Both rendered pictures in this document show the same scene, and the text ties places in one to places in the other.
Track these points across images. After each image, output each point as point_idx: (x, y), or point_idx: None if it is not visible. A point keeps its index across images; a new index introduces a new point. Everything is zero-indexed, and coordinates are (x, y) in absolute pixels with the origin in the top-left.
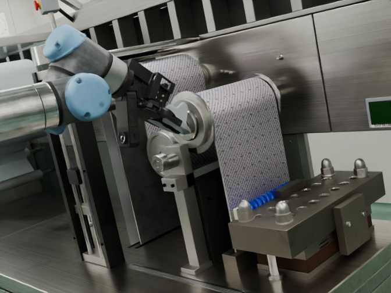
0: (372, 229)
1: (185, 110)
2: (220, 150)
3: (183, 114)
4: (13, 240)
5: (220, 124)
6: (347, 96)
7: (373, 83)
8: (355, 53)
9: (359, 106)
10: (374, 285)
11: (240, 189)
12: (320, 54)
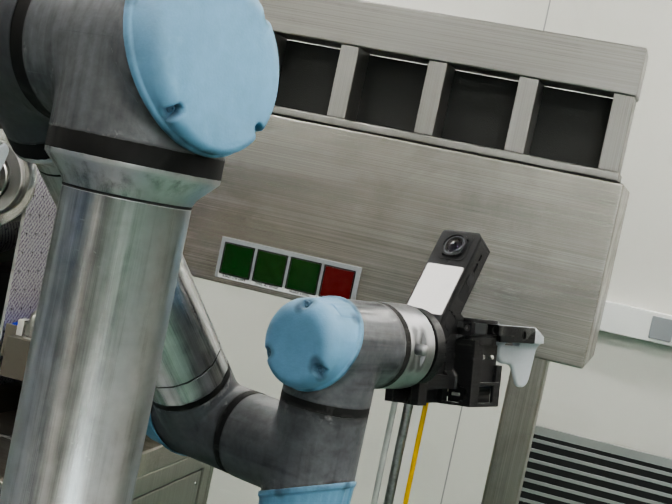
0: None
1: (5, 155)
2: (24, 231)
3: (0, 161)
4: None
5: (36, 195)
6: (198, 225)
7: (240, 219)
8: (231, 172)
9: (210, 243)
10: (166, 479)
11: (24, 298)
12: None
